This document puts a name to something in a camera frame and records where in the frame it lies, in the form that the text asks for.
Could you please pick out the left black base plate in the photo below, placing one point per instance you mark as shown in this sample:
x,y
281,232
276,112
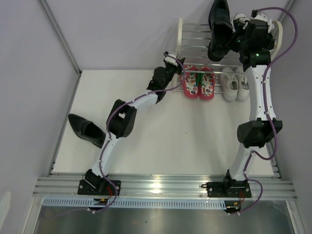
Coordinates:
x,y
103,188

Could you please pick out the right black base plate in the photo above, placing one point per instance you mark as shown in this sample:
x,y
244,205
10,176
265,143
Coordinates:
x,y
215,189

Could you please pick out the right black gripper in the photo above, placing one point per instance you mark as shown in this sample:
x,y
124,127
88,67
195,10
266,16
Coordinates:
x,y
232,45

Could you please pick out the black canvas sneaker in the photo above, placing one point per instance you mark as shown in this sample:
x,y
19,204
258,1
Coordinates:
x,y
270,36
240,20

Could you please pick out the red green flip-flop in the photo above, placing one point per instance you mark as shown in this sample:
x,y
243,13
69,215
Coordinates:
x,y
206,83
189,82

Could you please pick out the left black canvas sneaker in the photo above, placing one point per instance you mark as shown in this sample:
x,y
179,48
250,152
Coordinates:
x,y
240,20

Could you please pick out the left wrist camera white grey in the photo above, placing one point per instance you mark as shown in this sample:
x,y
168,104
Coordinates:
x,y
170,58

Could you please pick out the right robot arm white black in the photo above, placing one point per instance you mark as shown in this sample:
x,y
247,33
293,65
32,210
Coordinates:
x,y
262,126

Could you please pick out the white sneaker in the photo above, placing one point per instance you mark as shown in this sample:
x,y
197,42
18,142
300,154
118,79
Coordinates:
x,y
243,86
229,84

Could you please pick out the left aluminium frame post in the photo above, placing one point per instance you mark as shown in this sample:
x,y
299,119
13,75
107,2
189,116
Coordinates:
x,y
59,34

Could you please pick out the right black canvas sneaker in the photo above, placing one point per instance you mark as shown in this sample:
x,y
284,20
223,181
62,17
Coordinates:
x,y
270,36

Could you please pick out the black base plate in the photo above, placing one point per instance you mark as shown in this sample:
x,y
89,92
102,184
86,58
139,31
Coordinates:
x,y
215,189
103,188

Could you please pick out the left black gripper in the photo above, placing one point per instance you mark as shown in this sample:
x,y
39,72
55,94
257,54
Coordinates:
x,y
179,68

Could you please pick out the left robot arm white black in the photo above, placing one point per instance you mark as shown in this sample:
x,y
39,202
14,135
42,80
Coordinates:
x,y
120,124

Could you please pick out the aluminium mounting rail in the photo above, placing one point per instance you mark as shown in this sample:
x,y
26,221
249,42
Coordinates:
x,y
162,186

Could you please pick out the slotted grey cable duct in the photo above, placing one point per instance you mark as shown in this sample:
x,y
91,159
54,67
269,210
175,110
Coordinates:
x,y
203,204

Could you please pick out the cream shoe rack chrome bars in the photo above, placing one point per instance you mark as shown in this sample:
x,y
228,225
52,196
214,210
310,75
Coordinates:
x,y
193,46

